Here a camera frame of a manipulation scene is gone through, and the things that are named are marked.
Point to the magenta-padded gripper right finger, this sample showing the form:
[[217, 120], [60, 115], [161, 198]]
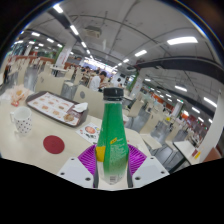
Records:
[[150, 170]]

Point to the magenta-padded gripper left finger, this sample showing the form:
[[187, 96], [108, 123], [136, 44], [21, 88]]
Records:
[[75, 171]]

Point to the green plastic drink bottle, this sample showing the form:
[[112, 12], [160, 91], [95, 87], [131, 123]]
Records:
[[111, 133]]

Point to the flat round red coaster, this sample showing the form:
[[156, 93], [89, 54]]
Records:
[[53, 144]]

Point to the beige dining table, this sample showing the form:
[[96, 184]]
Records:
[[186, 150]]

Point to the colourful printed paper leaflet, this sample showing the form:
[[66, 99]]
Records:
[[88, 130]]

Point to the white crumpled napkin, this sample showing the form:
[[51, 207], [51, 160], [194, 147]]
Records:
[[80, 107]]

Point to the white polka dot mug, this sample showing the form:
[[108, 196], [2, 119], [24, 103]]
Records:
[[23, 123]]

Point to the brown food tray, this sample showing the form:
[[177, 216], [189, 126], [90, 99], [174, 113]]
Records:
[[50, 105]]

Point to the person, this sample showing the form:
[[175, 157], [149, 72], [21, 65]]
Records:
[[96, 82]]

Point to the beige canteen chairs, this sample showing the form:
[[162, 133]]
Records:
[[50, 83]]

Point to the ceiling strip lights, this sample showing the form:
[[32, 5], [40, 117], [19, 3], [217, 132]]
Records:
[[181, 40]]

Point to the ceiling air conditioner unit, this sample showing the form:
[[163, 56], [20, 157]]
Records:
[[93, 32]]

